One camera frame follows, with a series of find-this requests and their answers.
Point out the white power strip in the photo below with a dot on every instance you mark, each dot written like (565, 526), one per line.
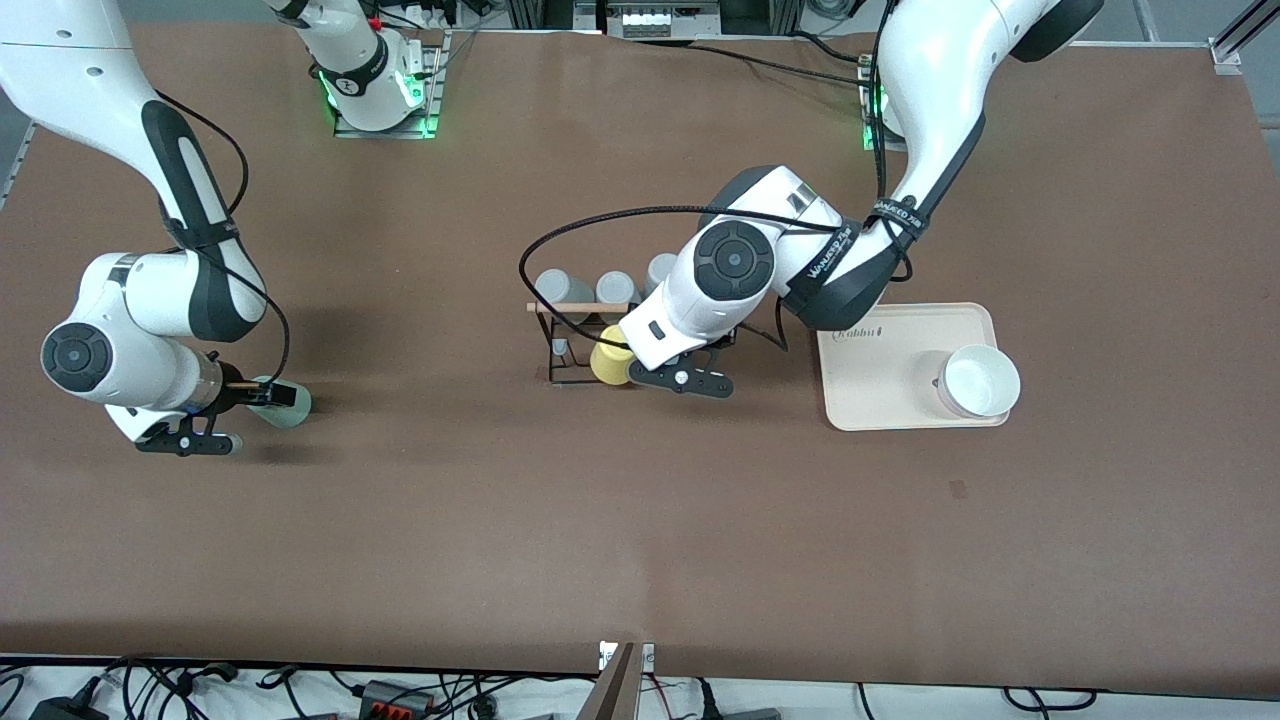
(660, 22)

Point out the aluminium equipment frame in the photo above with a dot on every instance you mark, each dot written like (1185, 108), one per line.
(545, 12)

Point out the cream rectangular tray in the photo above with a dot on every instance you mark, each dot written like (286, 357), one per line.
(880, 390)

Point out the aluminium profile rail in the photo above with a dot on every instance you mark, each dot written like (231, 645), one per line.
(15, 165)
(1240, 40)

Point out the yellow plastic cup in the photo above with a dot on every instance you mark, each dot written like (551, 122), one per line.
(608, 368)

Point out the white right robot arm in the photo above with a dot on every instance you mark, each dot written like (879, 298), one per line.
(130, 300)

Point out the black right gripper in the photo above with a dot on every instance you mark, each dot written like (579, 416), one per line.
(238, 394)

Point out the black orange connector box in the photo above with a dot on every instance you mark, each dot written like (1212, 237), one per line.
(395, 698)

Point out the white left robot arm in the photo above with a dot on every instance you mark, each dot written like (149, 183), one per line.
(940, 80)

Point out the black power adapter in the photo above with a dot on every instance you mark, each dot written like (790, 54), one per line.
(70, 708)

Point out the grey plastic cup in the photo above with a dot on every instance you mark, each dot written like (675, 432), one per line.
(563, 288)
(660, 272)
(617, 288)

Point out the pale green plastic cup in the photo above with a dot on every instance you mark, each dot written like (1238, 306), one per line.
(297, 416)

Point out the white bowl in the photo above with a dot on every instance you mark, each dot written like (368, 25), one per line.
(980, 380)

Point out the grey wooden post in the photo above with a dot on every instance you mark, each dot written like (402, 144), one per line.
(612, 690)

